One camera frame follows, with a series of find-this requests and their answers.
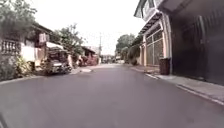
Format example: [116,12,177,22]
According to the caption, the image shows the building with metal gate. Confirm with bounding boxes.
[133,0,174,68]

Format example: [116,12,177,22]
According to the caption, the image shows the balustrade wall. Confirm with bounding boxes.
[0,38,23,59]

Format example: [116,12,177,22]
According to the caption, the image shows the dark gate wall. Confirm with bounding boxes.
[159,0,224,86]

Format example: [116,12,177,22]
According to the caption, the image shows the grey asphalt road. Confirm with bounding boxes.
[0,63,224,128]

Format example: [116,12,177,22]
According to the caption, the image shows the pole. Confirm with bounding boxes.
[98,32,103,65]

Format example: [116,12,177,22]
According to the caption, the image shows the dark dustbin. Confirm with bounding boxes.
[158,57,172,76]

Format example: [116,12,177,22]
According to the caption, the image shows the parked vehicle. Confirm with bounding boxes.
[41,46,74,76]

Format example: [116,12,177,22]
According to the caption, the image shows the tree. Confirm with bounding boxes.
[0,0,38,42]
[53,23,86,58]

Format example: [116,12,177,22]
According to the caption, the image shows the group of trees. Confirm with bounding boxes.
[114,33,144,66]

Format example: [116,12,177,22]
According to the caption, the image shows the bushes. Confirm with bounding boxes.
[0,54,34,82]

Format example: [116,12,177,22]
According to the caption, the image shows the concrete pavement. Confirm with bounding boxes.
[129,64,224,106]

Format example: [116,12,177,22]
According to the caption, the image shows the low reddish building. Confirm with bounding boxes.
[79,45,100,67]

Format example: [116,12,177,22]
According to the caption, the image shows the building with dark roof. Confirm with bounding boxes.
[19,23,56,71]

